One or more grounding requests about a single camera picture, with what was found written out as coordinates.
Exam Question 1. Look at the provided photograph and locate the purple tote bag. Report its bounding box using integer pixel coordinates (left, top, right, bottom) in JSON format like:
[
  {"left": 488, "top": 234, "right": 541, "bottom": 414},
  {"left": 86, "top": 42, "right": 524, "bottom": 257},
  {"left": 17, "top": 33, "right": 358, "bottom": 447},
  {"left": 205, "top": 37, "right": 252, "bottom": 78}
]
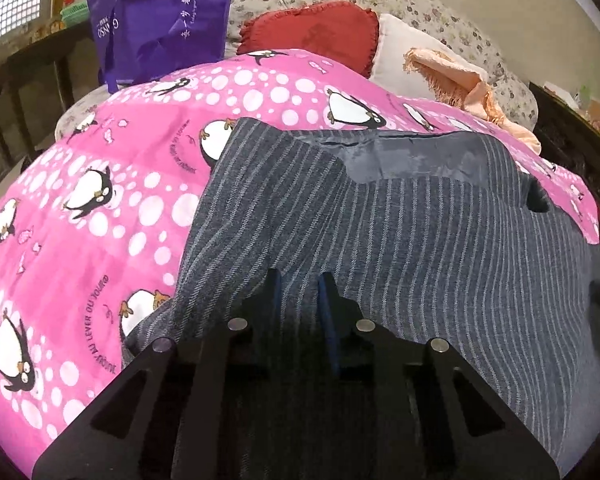
[{"left": 85, "top": 0, "right": 241, "bottom": 93}]

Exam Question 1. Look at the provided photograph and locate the dark wooden side table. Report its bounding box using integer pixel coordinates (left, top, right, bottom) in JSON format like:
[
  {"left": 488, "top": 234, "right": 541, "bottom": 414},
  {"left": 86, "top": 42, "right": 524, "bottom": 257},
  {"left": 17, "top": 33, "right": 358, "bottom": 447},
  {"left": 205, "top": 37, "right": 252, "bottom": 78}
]
[{"left": 0, "top": 20, "right": 111, "bottom": 186}]

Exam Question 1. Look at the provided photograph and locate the grey pinstriped coat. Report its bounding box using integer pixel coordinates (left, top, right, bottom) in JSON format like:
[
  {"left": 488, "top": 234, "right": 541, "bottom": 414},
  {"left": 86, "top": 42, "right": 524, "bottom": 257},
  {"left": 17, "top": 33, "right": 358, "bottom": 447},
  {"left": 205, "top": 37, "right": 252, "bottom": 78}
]
[{"left": 121, "top": 116, "right": 600, "bottom": 480}]

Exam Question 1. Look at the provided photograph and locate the dark carved wooden cabinet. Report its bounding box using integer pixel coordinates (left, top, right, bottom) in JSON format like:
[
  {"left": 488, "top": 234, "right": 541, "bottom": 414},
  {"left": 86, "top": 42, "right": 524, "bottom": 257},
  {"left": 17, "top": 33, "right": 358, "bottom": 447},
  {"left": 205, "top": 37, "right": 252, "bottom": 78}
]
[{"left": 529, "top": 80, "right": 600, "bottom": 241}]

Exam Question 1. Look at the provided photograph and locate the peach fringed cloth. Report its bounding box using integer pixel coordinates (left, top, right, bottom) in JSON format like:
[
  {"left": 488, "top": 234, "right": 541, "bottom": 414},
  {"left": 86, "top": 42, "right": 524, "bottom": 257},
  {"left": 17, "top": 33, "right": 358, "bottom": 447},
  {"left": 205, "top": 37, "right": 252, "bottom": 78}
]
[{"left": 404, "top": 48, "right": 542, "bottom": 153}]

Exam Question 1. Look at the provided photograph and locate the floral padded headboard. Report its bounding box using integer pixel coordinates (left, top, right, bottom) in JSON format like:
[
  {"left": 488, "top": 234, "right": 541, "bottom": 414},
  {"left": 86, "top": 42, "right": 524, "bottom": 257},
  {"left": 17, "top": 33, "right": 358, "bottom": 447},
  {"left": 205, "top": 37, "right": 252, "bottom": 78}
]
[{"left": 225, "top": 0, "right": 538, "bottom": 133}]

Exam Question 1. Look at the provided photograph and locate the red heart-shaped cushion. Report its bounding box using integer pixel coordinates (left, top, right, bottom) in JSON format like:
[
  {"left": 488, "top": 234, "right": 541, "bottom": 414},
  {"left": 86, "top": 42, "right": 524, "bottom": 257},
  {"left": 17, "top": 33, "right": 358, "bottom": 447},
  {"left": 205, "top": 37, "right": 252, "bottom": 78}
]
[{"left": 236, "top": 2, "right": 381, "bottom": 78}]

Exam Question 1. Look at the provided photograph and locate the green plastic basket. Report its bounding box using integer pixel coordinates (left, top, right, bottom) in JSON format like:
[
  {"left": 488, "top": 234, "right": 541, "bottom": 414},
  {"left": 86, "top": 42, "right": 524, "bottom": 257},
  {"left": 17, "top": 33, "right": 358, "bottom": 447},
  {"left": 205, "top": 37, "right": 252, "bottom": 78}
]
[{"left": 57, "top": 2, "right": 91, "bottom": 28}]

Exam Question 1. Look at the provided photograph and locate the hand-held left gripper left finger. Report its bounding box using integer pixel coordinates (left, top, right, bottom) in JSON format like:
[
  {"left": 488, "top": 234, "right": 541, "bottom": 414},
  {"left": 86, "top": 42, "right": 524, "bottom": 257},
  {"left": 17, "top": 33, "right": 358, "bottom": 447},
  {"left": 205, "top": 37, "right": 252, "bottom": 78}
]
[{"left": 30, "top": 267, "right": 286, "bottom": 480}]

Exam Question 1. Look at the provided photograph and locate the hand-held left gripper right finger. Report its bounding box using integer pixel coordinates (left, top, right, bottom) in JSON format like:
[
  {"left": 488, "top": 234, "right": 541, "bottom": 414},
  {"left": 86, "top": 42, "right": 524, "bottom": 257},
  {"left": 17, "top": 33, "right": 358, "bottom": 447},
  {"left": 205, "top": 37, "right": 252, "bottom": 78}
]
[{"left": 317, "top": 272, "right": 561, "bottom": 480}]

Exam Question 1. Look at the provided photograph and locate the white pillow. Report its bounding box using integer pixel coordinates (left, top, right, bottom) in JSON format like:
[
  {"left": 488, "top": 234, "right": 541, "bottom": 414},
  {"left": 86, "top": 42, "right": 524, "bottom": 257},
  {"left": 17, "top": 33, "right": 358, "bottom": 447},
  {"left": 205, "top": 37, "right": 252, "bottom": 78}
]
[{"left": 370, "top": 13, "right": 491, "bottom": 91}]

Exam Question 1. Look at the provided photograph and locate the pink penguin print blanket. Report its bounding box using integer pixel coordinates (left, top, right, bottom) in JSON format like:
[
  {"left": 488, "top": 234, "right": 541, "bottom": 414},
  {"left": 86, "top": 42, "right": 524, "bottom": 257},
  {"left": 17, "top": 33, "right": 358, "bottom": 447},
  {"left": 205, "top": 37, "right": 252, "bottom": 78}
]
[{"left": 0, "top": 49, "right": 600, "bottom": 480}]

